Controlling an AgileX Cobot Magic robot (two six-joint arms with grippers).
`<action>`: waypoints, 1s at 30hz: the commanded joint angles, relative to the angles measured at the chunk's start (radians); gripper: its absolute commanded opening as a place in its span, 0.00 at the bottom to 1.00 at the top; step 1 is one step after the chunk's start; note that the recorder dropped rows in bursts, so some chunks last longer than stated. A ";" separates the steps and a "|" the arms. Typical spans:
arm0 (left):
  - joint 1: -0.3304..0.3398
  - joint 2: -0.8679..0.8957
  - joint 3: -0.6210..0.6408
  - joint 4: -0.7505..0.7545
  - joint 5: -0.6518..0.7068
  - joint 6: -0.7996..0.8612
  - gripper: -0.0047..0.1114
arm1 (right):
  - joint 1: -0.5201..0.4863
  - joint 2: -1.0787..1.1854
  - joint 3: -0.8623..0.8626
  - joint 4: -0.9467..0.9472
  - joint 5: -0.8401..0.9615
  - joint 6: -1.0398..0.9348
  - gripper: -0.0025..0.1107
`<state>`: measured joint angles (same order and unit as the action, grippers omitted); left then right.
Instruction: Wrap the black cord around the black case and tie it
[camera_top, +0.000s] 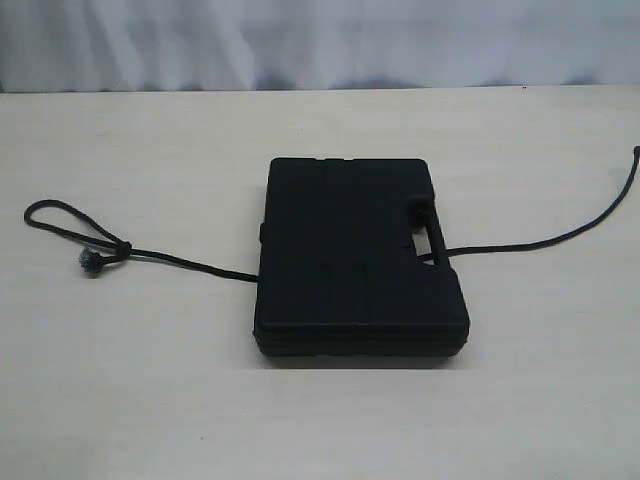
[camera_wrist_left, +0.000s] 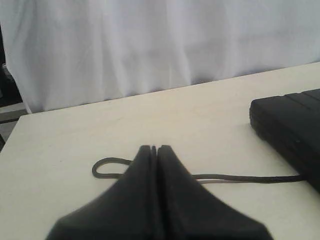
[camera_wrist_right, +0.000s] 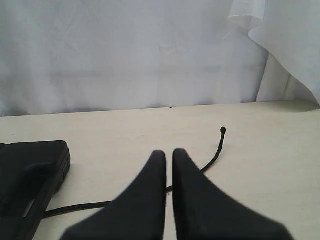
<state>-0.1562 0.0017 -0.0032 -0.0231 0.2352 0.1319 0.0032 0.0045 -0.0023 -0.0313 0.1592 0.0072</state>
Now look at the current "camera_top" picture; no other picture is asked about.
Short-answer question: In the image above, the black plastic carrying case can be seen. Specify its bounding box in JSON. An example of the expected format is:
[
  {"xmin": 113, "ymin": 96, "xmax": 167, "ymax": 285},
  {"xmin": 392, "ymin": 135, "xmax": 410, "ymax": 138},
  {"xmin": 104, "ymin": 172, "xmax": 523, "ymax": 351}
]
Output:
[{"xmin": 253, "ymin": 158, "xmax": 470, "ymax": 357}]

